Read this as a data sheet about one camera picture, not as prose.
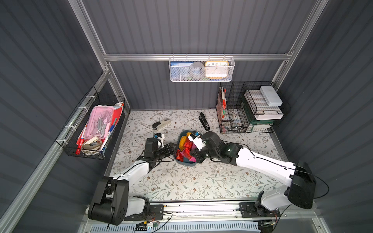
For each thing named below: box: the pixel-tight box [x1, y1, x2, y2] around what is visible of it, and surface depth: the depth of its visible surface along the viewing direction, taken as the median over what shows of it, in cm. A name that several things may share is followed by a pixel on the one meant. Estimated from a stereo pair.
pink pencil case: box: [84, 104, 115, 139], surface depth 74 cm
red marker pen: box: [75, 137, 85, 155], surface depth 65 cm
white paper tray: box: [243, 89, 284, 121], surface depth 96 cm
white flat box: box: [259, 85, 284, 107], surface depth 101 cm
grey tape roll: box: [189, 61, 205, 80], surface depth 90 cm
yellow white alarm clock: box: [204, 60, 230, 80], surface depth 90 cm
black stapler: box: [198, 112, 211, 132], surface depth 111 cm
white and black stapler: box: [152, 119, 171, 131], surface depth 110 cm
